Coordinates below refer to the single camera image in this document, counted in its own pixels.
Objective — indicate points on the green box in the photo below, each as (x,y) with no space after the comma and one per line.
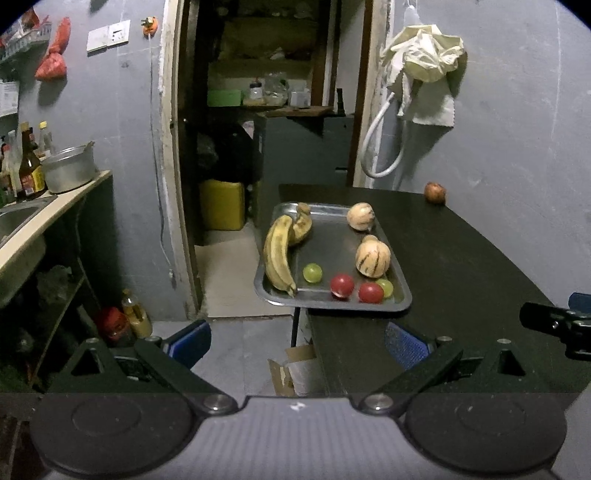
(224,98)

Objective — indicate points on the brown spotted banana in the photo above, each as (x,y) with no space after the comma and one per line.
(302,228)

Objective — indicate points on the steel sink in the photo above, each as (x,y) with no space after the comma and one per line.
(18,221)

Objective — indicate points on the metal cooking pot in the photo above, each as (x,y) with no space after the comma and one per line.
(69,173)

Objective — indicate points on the clear bottle yellow cap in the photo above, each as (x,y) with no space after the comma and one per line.
(45,138)

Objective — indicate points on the green grape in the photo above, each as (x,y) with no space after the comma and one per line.
(312,273)
(387,287)

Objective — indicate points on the white towel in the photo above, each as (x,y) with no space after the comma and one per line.
(434,108)

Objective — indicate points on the white wall switch plate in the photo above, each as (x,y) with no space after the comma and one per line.
(98,40)
(118,33)

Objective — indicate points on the striped pepino melon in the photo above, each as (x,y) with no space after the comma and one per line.
(373,261)
(360,217)

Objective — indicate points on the small dark cap bottle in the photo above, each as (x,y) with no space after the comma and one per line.
(256,92)

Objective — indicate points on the cream cloth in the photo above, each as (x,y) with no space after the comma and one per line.
(429,55)

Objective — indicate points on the yellow jerrycan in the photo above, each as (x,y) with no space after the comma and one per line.
(221,205)

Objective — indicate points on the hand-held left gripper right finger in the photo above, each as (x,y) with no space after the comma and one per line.
(406,346)

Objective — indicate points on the wooden board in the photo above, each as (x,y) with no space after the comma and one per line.
(295,111)

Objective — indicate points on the white paper sheet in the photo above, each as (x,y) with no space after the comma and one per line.
(8,97)

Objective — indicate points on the metal tray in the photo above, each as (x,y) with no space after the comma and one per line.
(332,240)

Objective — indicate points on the red mesh bag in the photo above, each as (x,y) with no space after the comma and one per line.
(51,67)

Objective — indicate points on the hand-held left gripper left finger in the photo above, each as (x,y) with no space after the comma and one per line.
(191,339)

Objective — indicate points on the kitchen counter cream edge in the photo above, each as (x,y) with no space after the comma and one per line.
(85,182)

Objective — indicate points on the small white box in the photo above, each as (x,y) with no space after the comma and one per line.
(300,97)

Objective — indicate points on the clear plastic container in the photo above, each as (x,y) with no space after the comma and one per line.
(277,92)

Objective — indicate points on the red jar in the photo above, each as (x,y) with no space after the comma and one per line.
(114,325)

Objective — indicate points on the cardboard box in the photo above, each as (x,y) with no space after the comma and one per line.
(300,374)

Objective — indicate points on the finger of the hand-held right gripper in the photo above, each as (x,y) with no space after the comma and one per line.
(581,301)
(545,318)

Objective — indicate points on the red apple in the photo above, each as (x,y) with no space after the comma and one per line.
(435,192)

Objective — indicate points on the grey cabinet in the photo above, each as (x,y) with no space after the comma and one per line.
(300,147)

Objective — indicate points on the long yellow-green banana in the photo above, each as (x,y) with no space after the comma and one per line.
(277,258)

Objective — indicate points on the small red round fruit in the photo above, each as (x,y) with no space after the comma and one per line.
(342,286)
(369,293)

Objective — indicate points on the yellow oil bottle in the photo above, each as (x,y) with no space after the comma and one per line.
(138,323)

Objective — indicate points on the orange wall plug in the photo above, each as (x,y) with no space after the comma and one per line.
(150,26)

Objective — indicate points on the brown sauce bottle yellow label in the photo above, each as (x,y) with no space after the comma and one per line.
(31,173)

